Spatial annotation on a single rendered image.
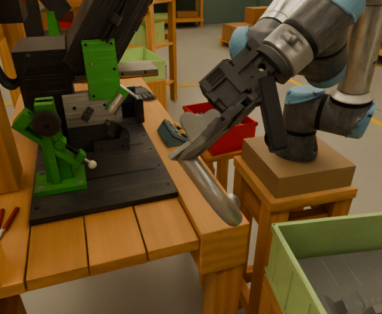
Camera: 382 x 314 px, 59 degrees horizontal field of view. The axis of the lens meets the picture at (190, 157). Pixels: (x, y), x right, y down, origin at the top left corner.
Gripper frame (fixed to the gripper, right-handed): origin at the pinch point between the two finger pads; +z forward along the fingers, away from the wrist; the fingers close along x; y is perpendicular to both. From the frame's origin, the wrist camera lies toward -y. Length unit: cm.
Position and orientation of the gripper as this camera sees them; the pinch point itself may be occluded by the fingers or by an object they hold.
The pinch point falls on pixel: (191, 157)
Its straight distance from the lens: 54.2
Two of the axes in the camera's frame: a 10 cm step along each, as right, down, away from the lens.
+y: -6.6, -7.4, 1.3
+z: -7.4, 6.7, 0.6
